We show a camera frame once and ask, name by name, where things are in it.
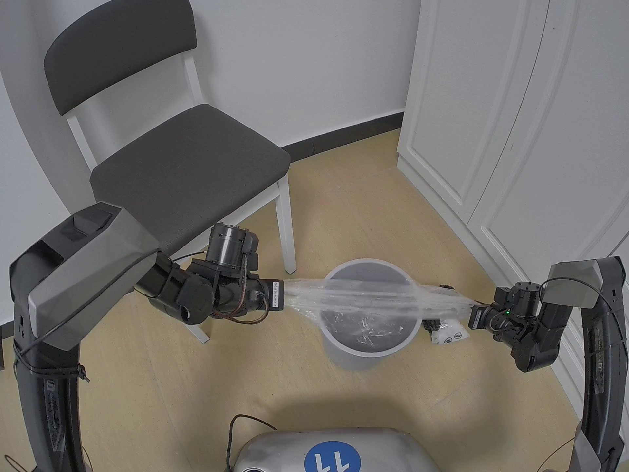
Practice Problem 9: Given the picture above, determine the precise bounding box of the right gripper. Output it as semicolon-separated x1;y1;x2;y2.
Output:
468;302;508;336

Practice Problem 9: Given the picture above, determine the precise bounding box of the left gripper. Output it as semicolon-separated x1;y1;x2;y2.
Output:
219;273;286;314

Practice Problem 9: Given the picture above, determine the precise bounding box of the white printed wrapper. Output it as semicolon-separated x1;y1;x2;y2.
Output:
431;319;468;346

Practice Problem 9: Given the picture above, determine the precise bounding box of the clear plastic bag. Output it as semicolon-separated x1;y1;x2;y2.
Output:
284;276;480;348

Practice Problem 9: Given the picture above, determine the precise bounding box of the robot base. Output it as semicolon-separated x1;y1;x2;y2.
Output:
236;428;438;472

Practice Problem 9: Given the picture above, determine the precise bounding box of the white trash bin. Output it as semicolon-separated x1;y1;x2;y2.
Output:
322;260;423;371

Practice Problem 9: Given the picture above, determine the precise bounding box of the grey padded white chair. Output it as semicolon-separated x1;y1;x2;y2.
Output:
43;0;297;345

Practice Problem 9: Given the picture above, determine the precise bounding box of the white wardrobe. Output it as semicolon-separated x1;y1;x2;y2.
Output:
395;0;629;422

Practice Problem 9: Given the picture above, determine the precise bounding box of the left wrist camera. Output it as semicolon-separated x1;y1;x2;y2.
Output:
243;231;261;274

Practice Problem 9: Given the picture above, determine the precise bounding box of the black cable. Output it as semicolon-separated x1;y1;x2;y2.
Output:
537;436;580;472
226;414;282;472

